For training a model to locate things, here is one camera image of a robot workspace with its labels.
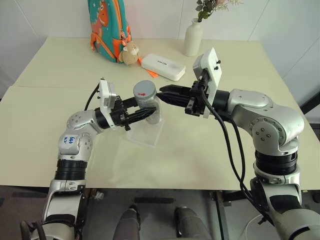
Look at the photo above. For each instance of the teal dinosaur backpack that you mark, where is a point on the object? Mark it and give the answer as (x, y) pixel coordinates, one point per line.
(107, 22)

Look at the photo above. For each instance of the artificial flower sprig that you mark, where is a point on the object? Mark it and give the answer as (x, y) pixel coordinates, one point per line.
(207, 8)

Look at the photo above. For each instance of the white pencil case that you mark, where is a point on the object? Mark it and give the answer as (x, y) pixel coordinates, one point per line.
(163, 66)

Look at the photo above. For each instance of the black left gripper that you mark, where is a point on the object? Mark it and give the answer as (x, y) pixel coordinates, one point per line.
(120, 115)

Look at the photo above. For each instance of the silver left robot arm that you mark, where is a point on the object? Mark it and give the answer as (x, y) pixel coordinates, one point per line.
(75, 145)

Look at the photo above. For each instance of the orange paper piece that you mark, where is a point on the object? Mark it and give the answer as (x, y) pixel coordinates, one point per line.
(152, 74)

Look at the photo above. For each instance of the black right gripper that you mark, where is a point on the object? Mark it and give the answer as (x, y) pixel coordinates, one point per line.
(196, 102)

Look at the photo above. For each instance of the grey jar lid red mark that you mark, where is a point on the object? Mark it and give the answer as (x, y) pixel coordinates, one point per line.
(145, 90)

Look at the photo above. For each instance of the white ceramic vase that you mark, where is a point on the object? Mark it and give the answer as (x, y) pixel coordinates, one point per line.
(193, 40)

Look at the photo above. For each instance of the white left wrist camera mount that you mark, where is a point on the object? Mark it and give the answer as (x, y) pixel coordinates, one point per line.
(107, 92)

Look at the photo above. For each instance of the black table leg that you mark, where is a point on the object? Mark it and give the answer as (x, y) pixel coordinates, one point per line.
(220, 215)

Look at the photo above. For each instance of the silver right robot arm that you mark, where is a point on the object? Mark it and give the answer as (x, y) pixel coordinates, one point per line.
(275, 117)

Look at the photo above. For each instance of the clear plastic jar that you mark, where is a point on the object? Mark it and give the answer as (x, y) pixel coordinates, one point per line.
(152, 103)

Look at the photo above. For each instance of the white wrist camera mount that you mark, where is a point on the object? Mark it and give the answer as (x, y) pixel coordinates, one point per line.
(107, 92)
(213, 62)

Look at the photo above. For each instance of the clear plastic box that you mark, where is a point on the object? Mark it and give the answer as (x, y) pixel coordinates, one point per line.
(147, 136)

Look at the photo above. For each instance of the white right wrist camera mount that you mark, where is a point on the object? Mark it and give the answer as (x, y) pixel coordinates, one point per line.
(213, 62)

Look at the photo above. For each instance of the dark grey rounded shape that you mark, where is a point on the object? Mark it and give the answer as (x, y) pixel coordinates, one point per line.
(186, 222)
(128, 222)

